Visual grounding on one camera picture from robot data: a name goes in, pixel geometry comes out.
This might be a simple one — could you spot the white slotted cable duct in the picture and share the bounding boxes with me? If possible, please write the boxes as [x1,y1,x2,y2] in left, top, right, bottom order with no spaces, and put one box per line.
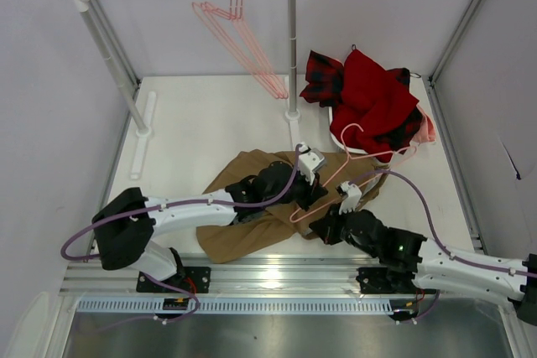
[76,297,394,315]

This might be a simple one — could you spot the silver clothes rack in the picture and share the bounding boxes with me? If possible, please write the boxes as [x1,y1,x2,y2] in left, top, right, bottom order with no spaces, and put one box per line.
[72,0,300,179]

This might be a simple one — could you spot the white laundry basket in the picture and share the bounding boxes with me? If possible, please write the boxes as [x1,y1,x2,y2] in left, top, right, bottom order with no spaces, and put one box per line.
[327,106,368,155]

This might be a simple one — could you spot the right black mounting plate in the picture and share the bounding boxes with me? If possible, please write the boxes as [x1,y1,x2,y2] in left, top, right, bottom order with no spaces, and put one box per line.
[356,267,418,294]

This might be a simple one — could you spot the tan pleated skirt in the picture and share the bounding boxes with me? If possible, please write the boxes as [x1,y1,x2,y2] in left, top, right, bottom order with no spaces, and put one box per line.
[196,153,388,263]

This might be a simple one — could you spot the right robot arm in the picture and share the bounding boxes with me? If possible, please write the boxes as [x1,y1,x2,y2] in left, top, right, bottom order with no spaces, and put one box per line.
[310,205,536,325]

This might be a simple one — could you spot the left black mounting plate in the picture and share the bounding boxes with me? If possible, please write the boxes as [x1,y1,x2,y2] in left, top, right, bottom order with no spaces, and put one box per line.
[136,267,211,294]

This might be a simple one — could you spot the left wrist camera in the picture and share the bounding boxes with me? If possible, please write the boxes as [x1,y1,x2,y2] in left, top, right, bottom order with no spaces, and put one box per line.
[297,143,326,185]

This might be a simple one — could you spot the pink garment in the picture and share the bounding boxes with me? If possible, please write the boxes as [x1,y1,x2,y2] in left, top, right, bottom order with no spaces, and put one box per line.
[412,109,436,144]

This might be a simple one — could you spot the pink wire hanger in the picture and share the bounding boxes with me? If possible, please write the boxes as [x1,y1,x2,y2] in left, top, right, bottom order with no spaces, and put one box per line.
[289,123,422,224]
[190,0,283,99]
[205,0,290,98]
[200,0,287,99]

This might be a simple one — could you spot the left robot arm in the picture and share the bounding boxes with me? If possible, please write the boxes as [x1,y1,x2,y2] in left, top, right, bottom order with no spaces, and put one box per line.
[91,162,328,282]

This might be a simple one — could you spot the black mounting plate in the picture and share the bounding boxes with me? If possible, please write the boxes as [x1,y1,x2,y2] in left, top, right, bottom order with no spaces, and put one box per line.
[136,267,211,294]
[356,267,418,294]

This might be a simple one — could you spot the red black plaid garment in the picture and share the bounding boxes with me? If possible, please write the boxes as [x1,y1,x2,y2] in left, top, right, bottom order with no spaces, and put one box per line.
[299,49,425,153]

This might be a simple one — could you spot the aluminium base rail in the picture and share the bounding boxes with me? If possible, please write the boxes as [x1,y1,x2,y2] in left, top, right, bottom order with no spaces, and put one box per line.
[58,252,404,297]

